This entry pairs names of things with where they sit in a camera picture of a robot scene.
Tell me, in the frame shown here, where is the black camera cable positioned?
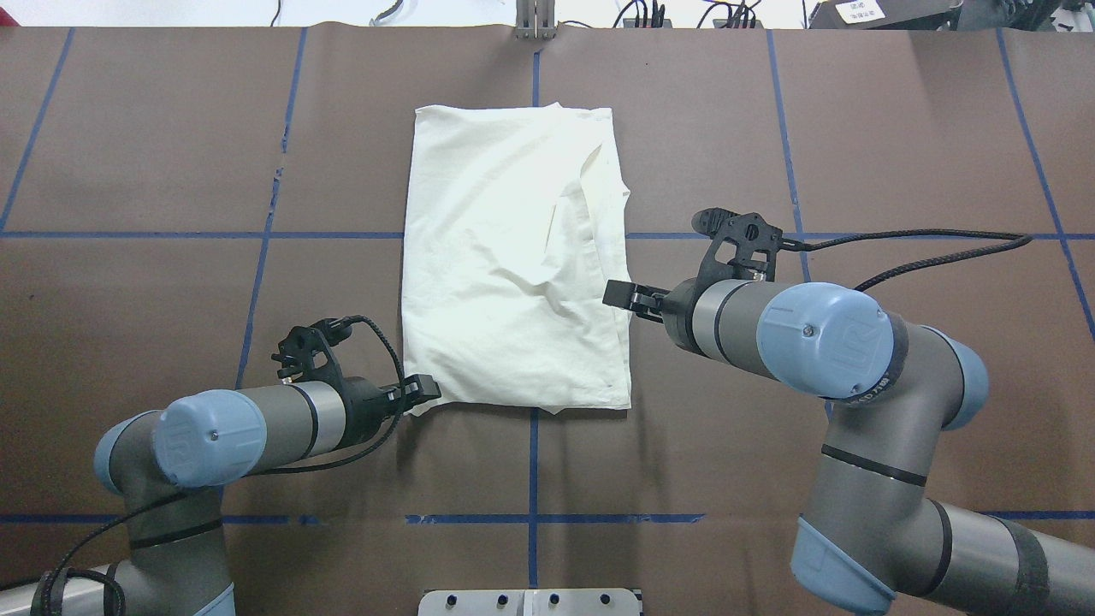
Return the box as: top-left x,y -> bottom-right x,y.
779,228 -> 1034,293
0,315 -> 406,600

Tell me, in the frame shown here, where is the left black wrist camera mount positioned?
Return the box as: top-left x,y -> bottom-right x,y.
270,318 -> 351,387

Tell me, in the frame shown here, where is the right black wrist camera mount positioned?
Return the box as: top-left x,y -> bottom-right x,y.
691,208 -> 784,291

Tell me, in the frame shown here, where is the white pedestal column base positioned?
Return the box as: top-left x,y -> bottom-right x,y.
417,588 -> 645,615

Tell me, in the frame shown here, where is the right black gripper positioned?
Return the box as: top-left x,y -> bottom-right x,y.
602,278 -> 700,350

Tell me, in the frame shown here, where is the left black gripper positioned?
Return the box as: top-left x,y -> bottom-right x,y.
341,375 -> 441,448

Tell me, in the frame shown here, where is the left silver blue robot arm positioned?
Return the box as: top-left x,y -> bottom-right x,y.
3,374 -> 441,615

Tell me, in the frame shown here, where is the cream long sleeve cat shirt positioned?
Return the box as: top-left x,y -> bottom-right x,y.
400,103 -> 632,412

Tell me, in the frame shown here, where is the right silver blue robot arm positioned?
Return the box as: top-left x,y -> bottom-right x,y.
603,278 -> 1094,615

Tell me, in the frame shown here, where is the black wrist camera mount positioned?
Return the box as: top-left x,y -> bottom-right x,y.
691,208 -> 784,291
270,318 -> 351,387

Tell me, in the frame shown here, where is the aluminium frame post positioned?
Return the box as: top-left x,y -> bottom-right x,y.
512,0 -> 558,40

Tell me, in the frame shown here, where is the black box with white label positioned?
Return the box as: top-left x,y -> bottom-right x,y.
807,1 -> 963,31

